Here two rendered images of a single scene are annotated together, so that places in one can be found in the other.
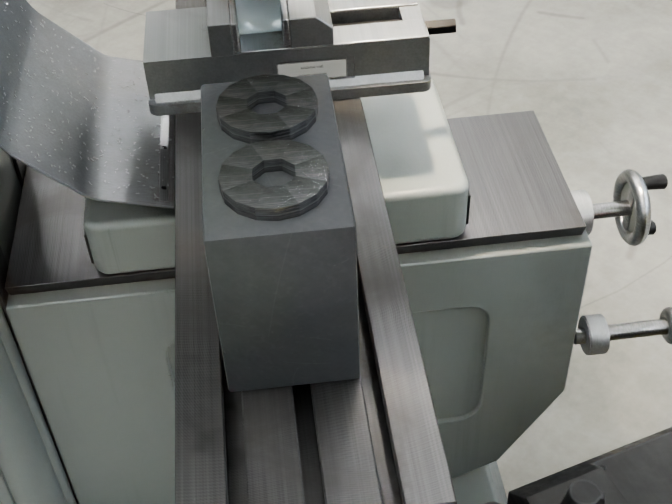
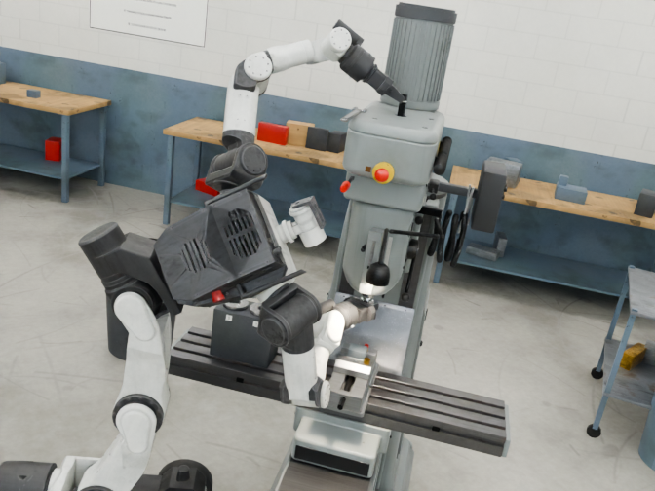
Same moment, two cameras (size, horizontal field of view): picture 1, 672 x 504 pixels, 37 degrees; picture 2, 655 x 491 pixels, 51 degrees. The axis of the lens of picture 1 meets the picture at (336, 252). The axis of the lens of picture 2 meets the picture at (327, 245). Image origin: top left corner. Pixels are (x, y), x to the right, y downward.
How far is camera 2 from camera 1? 253 cm
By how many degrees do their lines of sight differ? 86
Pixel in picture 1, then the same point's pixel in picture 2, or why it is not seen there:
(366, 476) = (183, 347)
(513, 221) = (291, 474)
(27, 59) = (376, 339)
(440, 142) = (324, 440)
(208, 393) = not seen: hidden behind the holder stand
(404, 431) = (189, 355)
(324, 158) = (235, 307)
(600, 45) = not seen: outside the picture
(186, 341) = not seen: hidden behind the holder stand
